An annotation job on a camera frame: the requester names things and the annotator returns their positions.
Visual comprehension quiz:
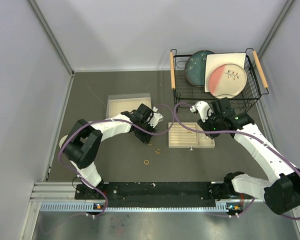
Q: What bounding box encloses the aluminium frame rail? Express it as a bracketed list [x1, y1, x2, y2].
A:
[30, 182, 77, 202]

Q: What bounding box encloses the beige velvet jewelry tray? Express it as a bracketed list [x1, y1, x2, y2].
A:
[168, 122, 215, 149]

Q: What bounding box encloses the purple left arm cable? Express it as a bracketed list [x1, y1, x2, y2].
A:
[57, 104, 176, 218]

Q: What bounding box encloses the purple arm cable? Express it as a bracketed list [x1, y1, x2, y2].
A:
[173, 101, 300, 221]
[57, 104, 176, 218]

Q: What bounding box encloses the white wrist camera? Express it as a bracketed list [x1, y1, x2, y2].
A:
[190, 101, 213, 123]
[147, 106, 164, 128]

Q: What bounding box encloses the left wooden rack handle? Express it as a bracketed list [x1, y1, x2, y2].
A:
[169, 51, 176, 90]

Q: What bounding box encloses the yellow mug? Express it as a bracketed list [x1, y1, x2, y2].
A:
[59, 135, 68, 149]

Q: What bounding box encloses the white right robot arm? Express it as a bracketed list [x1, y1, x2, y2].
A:
[190, 98, 300, 215]

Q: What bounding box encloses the right wooden rack handle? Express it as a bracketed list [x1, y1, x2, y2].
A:
[252, 50, 269, 89]

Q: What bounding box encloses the dark green round plate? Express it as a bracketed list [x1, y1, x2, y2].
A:
[184, 50, 214, 88]

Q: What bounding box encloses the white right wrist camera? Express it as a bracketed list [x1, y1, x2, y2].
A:
[190, 101, 213, 123]

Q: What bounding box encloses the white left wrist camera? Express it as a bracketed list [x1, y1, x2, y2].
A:
[147, 106, 164, 128]

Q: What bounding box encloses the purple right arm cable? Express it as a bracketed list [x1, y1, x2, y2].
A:
[173, 101, 300, 221]

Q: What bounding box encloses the clear lidded beige box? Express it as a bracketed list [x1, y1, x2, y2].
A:
[106, 93, 152, 118]

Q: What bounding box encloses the black wire dish rack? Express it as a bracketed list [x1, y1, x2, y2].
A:
[170, 48, 269, 112]

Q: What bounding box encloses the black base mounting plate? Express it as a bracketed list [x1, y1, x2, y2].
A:
[74, 181, 245, 208]

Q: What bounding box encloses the pink and cream round plate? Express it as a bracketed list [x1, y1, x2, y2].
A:
[208, 63, 247, 99]

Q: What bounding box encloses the wooden rack handle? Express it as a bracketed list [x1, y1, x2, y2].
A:
[252, 50, 269, 89]
[169, 51, 176, 90]

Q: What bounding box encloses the white square plate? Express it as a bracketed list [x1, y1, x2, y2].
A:
[204, 52, 246, 93]

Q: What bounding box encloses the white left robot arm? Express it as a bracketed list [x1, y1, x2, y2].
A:
[60, 103, 164, 199]

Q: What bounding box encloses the blue slotted cable duct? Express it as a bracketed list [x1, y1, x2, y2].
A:
[40, 202, 241, 213]

